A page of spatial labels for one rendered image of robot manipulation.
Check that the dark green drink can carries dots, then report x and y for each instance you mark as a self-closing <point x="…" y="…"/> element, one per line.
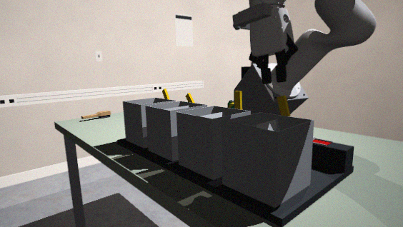
<point x="231" y="104"/>

